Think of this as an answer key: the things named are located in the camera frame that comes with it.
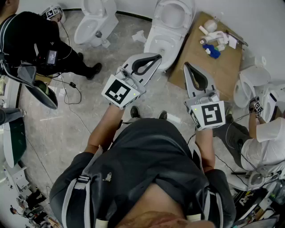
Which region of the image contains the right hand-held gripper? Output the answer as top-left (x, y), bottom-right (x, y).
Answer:
top-left (183, 62), bottom-right (226, 131)

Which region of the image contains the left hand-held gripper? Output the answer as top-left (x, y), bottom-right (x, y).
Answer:
top-left (102, 53), bottom-right (163, 110)

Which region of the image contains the person's right forearm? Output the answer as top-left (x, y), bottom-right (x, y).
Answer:
top-left (195, 128), bottom-right (216, 172)

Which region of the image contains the person's left forearm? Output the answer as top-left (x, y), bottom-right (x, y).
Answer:
top-left (85, 103), bottom-right (125, 154)

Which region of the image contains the large brown cardboard box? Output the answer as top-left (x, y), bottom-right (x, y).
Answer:
top-left (168, 11), bottom-right (243, 102)

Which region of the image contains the crumpled white paper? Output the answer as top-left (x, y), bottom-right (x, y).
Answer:
top-left (131, 30), bottom-right (147, 43)

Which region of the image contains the blue cloth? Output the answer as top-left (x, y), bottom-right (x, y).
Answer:
top-left (202, 44), bottom-right (221, 59)

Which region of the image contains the person's left shoe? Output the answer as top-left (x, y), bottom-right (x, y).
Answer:
top-left (130, 106), bottom-right (141, 118)

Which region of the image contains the white paper pad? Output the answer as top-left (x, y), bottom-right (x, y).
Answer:
top-left (227, 33), bottom-right (239, 49)

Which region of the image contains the white round bag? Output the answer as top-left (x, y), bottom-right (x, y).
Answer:
top-left (204, 19), bottom-right (218, 33)

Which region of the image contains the dark metal bar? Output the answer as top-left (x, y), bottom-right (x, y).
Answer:
top-left (226, 29), bottom-right (249, 47)

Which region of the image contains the person's torso in black shirt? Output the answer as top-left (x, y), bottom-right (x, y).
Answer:
top-left (49, 118), bottom-right (236, 228)

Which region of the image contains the black carton white print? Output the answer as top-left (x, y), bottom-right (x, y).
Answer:
top-left (233, 189), bottom-right (268, 214)

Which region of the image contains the pack of plastic water bottles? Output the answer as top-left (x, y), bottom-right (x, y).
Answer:
top-left (270, 178), bottom-right (285, 205)

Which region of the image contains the black tool pile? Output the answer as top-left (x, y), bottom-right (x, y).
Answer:
top-left (8, 187), bottom-right (59, 228)

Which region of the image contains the grey harness strap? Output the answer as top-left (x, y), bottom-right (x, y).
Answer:
top-left (61, 144), bottom-right (104, 228)
top-left (186, 142), bottom-right (224, 223)

